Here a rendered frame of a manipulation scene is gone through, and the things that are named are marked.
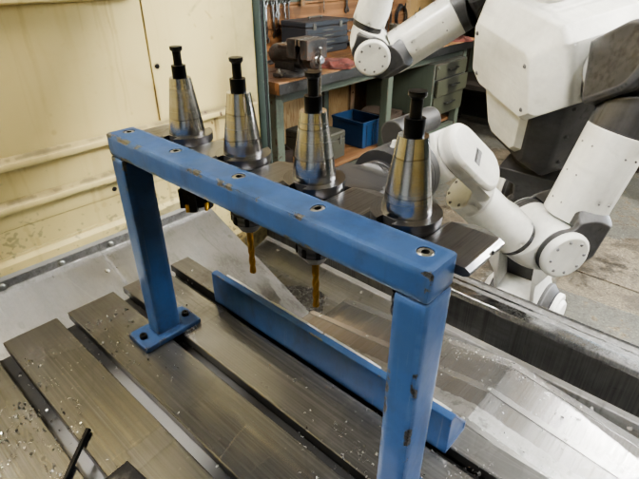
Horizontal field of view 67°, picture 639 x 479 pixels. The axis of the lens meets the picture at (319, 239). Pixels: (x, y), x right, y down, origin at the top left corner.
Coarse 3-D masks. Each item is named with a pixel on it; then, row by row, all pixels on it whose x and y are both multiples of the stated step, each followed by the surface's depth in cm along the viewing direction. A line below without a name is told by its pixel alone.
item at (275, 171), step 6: (276, 162) 55; (282, 162) 55; (258, 168) 53; (264, 168) 53; (270, 168) 53; (276, 168) 53; (282, 168) 53; (288, 168) 53; (258, 174) 52; (264, 174) 52; (270, 174) 52; (276, 174) 52; (282, 174) 52; (276, 180) 50; (282, 180) 50
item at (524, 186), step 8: (504, 160) 102; (512, 160) 101; (504, 168) 100; (512, 168) 99; (520, 168) 99; (528, 168) 98; (504, 176) 101; (512, 176) 100; (520, 176) 99; (528, 176) 97; (536, 176) 96; (544, 176) 96; (552, 176) 95; (520, 184) 100; (528, 184) 99; (536, 184) 97; (544, 184) 96; (552, 184) 95; (520, 192) 101; (528, 192) 100; (536, 192) 98; (512, 200) 104
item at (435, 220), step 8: (376, 200) 44; (376, 208) 42; (440, 208) 42; (376, 216) 41; (384, 216) 41; (432, 216) 41; (440, 216) 41; (392, 224) 40; (400, 224) 40; (408, 224) 40; (416, 224) 40; (424, 224) 40; (432, 224) 40; (440, 224) 41; (408, 232) 40; (416, 232) 40; (424, 232) 40; (432, 232) 40
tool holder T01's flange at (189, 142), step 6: (162, 132) 61; (168, 132) 61; (204, 132) 61; (210, 132) 61; (168, 138) 60; (174, 138) 60; (180, 138) 59; (186, 138) 59; (192, 138) 59; (198, 138) 59; (204, 138) 60; (210, 138) 61; (186, 144) 59; (192, 144) 59; (198, 144) 60
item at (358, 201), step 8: (344, 192) 48; (352, 192) 48; (360, 192) 48; (368, 192) 48; (376, 192) 48; (328, 200) 46; (336, 200) 46; (344, 200) 46; (352, 200) 46; (360, 200) 46; (368, 200) 46; (344, 208) 44; (352, 208) 44; (360, 208) 44; (368, 208) 44; (368, 216) 44
